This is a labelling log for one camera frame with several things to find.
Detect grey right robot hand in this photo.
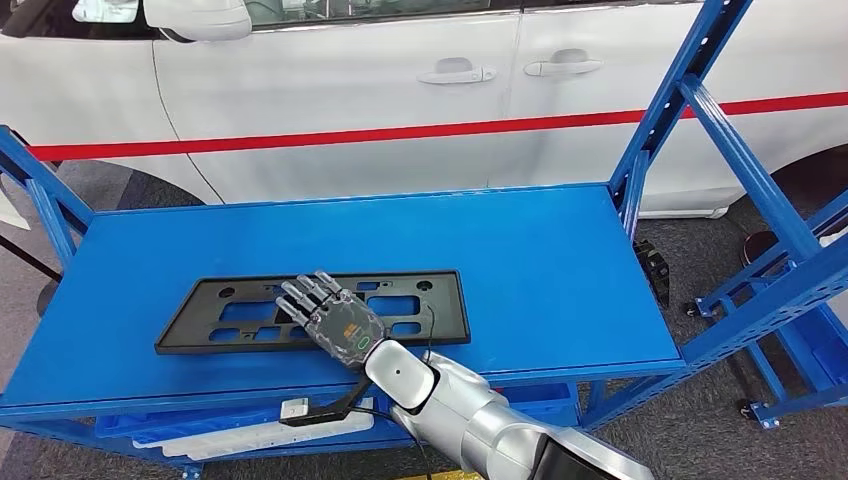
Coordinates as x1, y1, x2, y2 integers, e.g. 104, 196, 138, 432
274, 270, 389, 370

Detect black plastic panel part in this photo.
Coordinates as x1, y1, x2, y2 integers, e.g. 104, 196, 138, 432
154, 270, 472, 357

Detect blue metal shelf rack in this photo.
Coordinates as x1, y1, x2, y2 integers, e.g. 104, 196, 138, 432
688, 198, 848, 432
0, 0, 848, 480

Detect long red barrier belt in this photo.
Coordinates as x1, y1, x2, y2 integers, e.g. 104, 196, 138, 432
26, 91, 848, 164

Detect white car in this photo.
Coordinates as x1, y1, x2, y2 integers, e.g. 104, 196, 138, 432
0, 0, 848, 220

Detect black ribbed block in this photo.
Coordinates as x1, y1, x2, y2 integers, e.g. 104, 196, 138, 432
632, 238, 672, 309

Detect dark round base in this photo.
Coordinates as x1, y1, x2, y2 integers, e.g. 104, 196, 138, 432
741, 230, 783, 268

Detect black camera bracket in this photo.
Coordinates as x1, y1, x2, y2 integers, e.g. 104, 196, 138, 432
284, 374, 376, 429

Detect thin black cable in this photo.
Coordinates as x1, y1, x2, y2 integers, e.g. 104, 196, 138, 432
422, 303, 439, 366

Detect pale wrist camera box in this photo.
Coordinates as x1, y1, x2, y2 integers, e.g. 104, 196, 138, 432
278, 396, 314, 425

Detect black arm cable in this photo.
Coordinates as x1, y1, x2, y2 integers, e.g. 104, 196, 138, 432
347, 405, 435, 480

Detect white car door handle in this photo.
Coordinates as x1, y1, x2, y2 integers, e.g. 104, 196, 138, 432
417, 57, 498, 86
523, 48, 604, 78

